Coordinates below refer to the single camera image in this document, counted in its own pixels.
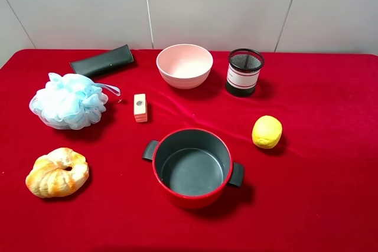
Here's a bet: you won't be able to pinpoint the toy croissant bread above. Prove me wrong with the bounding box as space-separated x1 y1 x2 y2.
25 148 89 198

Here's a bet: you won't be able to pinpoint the black mesh pen holder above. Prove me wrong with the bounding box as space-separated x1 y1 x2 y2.
226 48 265 97

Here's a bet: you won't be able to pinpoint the pink plastic bowl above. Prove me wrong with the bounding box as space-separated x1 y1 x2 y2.
156 44 214 89

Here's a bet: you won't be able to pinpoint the small pink white block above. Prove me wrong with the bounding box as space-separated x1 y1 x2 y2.
133 93 148 123

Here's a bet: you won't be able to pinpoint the yellow lemon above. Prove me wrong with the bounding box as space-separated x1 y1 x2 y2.
252 115 283 149

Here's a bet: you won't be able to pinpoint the blue white bath loofah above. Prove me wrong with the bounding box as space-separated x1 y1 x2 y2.
29 73 120 130

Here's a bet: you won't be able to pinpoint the red pot black handles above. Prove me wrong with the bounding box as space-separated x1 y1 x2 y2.
142 128 245 210

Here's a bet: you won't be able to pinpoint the black leather glasses case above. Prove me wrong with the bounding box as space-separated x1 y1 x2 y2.
70 44 134 78

